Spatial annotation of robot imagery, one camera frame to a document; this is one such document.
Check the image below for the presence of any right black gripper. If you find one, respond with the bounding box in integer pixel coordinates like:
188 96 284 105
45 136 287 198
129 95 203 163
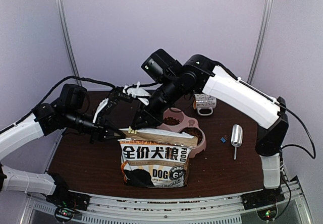
131 76 183 131

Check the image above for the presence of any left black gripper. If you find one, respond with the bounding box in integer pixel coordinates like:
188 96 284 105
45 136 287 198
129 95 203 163
65 107 126 144

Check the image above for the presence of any gold binder clip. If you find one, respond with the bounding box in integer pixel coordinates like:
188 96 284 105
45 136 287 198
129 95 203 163
128 126 137 134

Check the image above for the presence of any pink double pet bowl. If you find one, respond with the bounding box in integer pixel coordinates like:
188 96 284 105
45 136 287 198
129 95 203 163
158 108 206 158

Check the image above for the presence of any dog food bag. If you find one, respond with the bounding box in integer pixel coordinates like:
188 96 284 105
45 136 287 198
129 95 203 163
118 128 198 189

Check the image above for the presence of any blue binder clip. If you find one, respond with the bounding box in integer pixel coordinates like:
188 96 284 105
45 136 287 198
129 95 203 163
220 136 228 143

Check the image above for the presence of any metal food scoop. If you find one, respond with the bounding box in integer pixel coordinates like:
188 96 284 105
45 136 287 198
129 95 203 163
231 124 243 160

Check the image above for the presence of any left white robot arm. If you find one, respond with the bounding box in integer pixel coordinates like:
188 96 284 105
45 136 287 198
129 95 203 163
1 84 125 206

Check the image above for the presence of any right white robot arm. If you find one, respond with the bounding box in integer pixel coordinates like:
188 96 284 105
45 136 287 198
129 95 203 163
124 49 289 205

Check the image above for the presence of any brown dog kibble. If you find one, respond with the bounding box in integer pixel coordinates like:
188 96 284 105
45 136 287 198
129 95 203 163
163 117 203 144

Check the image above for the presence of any white patterned mug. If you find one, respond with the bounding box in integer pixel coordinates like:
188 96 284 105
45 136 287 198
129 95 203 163
193 94 217 117

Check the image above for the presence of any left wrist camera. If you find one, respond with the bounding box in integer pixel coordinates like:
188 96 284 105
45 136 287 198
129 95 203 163
92 97 119 124

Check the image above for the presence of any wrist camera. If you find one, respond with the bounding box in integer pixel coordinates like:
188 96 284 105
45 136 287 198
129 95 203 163
111 81 151 105
92 97 119 124

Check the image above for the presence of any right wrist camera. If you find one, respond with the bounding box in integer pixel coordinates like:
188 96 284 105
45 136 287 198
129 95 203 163
111 81 151 105

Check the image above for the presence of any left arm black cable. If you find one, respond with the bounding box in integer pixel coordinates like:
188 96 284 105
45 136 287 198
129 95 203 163
0 75 117 134

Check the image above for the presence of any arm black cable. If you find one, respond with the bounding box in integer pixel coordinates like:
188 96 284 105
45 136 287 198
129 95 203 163
280 102 317 160
0 75 117 134

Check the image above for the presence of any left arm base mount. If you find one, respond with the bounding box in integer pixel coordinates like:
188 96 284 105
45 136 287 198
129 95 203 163
44 191 90 223

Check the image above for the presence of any left aluminium frame post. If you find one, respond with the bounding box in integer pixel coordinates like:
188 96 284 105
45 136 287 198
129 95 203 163
56 0 80 77

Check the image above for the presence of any aluminium frame post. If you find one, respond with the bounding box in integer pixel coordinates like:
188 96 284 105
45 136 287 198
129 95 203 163
56 0 80 77
247 0 274 84

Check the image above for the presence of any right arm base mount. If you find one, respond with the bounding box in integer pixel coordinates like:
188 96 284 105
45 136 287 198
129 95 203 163
241 189 285 221

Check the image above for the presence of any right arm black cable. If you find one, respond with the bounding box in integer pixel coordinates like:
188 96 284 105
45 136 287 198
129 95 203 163
280 102 317 160

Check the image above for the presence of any right aluminium frame post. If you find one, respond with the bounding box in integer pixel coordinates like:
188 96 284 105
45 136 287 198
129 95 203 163
247 0 274 84

